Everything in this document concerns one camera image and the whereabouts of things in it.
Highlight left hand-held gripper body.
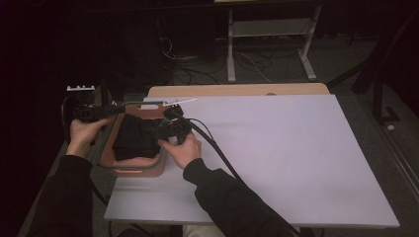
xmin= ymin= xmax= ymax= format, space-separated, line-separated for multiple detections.
xmin=66 ymin=85 xmax=100 ymax=123

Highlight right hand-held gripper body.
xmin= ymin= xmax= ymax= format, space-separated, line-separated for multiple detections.
xmin=162 ymin=97 xmax=198 ymax=146

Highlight black shorts with blue trim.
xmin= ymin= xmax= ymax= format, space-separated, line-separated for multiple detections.
xmin=112 ymin=114 xmax=166 ymax=162

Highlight pink basket with grey rim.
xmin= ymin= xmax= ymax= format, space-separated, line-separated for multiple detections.
xmin=97 ymin=101 xmax=172 ymax=179

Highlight person's left hand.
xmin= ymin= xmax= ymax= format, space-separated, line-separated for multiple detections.
xmin=66 ymin=118 xmax=115 ymax=159

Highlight person's right hand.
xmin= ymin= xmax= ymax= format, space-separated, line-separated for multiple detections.
xmin=158 ymin=132 xmax=203 ymax=171

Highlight wooden table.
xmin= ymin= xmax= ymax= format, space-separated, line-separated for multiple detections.
xmin=146 ymin=82 xmax=330 ymax=99

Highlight person's left leg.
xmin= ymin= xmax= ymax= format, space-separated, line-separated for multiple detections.
xmin=182 ymin=224 xmax=211 ymax=237

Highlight white metal stand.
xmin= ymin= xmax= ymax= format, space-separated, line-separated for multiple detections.
xmin=226 ymin=4 xmax=322 ymax=83

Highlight right hand-held gripper black cable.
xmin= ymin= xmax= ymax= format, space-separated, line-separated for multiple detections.
xmin=182 ymin=117 xmax=301 ymax=237

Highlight tangle of floor cables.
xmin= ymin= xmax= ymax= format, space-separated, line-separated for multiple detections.
xmin=157 ymin=36 xmax=314 ymax=86

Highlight metal floor rail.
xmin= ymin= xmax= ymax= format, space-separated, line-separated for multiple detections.
xmin=374 ymin=122 xmax=419 ymax=198

